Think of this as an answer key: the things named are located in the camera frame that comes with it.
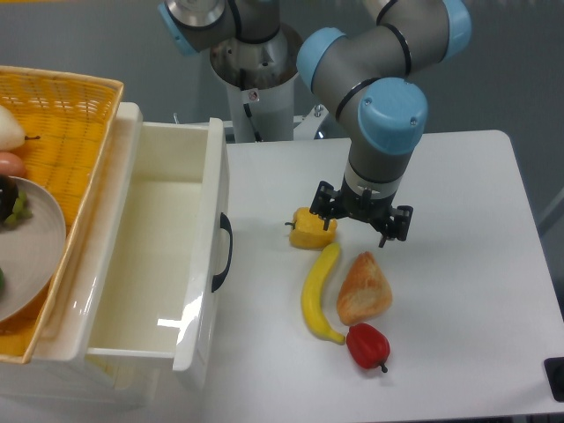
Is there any white metal base frame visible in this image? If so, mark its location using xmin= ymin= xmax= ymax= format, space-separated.
xmin=172 ymin=104 xmax=423 ymax=145

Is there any black corner device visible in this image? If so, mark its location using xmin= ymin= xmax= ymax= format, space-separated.
xmin=544 ymin=357 xmax=564 ymax=403

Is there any yellow banana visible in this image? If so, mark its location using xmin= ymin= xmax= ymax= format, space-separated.
xmin=301 ymin=242 xmax=345 ymax=345

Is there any white drawer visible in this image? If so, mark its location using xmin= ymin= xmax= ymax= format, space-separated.
xmin=88 ymin=118 xmax=233 ymax=389

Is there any dark purple eggplant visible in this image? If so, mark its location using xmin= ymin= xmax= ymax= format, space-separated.
xmin=0 ymin=174 xmax=19 ymax=222

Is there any red bell pepper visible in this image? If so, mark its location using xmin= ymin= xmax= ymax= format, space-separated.
xmin=345 ymin=323 xmax=390 ymax=373

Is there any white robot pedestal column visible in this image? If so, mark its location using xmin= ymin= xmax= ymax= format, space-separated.
xmin=210 ymin=24 xmax=302 ymax=143

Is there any grey round plate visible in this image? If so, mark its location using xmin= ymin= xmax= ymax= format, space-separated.
xmin=1 ymin=178 xmax=66 ymax=321

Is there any white pear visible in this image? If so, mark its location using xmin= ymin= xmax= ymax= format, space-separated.
xmin=0 ymin=106 xmax=40 ymax=152

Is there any triangular pastry bread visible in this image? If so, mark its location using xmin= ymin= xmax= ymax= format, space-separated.
xmin=337 ymin=251 xmax=393 ymax=326

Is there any white drawer cabinet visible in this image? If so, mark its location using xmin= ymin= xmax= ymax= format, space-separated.
xmin=0 ymin=101 xmax=160 ymax=411

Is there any yellow bell pepper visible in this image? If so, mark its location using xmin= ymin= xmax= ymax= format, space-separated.
xmin=286 ymin=207 xmax=338 ymax=249

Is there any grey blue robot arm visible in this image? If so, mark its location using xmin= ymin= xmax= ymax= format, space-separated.
xmin=158 ymin=1 xmax=471 ymax=241

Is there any pink sausage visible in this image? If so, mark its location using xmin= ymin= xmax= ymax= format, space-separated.
xmin=0 ymin=152 xmax=26 ymax=177

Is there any green grape bunch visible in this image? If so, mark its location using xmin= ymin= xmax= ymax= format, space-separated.
xmin=3 ymin=191 xmax=33 ymax=228

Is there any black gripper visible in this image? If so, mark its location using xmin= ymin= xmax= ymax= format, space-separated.
xmin=309 ymin=178 xmax=413 ymax=248

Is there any black pedestal cable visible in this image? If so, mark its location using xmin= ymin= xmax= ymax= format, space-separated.
xmin=239 ymin=68 xmax=264 ymax=143

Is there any yellow woven basket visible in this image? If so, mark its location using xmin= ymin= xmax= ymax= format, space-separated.
xmin=1 ymin=65 xmax=124 ymax=365

